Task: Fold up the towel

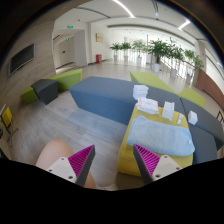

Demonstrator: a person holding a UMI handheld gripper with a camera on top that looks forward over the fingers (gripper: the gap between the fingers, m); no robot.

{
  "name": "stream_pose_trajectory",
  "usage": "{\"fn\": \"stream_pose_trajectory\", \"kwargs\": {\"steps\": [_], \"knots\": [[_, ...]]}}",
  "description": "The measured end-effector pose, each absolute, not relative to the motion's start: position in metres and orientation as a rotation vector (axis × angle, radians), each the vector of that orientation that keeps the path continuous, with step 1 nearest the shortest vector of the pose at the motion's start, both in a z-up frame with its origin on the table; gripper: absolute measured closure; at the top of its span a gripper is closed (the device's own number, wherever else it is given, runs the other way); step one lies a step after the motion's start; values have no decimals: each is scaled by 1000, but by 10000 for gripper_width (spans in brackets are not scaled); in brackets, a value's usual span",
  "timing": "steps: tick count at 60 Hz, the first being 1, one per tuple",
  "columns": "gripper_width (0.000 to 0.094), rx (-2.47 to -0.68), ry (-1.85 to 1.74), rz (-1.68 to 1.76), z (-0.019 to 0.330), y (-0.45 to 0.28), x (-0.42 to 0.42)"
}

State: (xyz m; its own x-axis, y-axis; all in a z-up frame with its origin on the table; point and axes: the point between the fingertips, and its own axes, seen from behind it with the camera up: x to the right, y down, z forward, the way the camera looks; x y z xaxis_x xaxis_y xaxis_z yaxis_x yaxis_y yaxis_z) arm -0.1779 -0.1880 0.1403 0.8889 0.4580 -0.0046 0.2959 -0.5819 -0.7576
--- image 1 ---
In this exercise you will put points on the green bench right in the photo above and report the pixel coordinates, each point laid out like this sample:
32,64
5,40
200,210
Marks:
152,80

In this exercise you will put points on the yellow ottoman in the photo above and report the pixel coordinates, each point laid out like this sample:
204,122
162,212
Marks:
126,160

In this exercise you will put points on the framed wall picture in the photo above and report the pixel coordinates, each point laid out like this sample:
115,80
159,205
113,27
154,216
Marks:
99,37

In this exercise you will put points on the green bench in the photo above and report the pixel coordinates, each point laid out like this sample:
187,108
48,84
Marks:
152,80
65,81

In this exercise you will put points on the crumpled white plastic bag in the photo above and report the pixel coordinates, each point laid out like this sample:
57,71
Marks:
147,105

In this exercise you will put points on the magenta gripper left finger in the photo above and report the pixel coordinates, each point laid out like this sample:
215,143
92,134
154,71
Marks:
75,168

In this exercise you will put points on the yellow chair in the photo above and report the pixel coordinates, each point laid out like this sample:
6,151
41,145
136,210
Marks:
7,119

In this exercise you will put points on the red trash bin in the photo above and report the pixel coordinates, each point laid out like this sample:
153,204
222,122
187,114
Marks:
98,58

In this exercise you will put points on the white tissue pack stack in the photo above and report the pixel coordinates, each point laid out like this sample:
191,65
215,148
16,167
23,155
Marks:
140,91

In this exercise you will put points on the small white cube box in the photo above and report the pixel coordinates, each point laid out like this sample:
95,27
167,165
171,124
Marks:
192,118

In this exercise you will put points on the light blue towel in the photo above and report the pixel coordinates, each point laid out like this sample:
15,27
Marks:
159,137

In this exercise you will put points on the potted plant in white pot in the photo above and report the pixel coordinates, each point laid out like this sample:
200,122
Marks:
158,49

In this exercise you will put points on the dark grey bench right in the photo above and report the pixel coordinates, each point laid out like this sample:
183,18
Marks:
207,133

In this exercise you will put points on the bare knee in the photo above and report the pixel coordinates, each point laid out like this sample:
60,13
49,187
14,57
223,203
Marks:
53,151

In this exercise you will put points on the wall mounted black screen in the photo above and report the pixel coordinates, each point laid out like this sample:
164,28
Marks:
21,58

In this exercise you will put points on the dark grey ottoman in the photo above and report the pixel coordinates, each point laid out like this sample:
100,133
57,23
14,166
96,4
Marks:
46,90

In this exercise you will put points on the large blue bench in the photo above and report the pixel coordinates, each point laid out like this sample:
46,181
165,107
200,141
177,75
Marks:
107,97

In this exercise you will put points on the white upright box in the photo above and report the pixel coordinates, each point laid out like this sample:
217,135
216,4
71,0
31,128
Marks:
168,110

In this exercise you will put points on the small white bottle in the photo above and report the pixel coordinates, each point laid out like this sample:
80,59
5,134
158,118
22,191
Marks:
180,119

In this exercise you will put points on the green bench left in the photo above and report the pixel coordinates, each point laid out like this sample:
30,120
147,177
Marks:
65,81

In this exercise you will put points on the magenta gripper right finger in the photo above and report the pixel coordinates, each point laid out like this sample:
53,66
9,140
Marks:
152,166

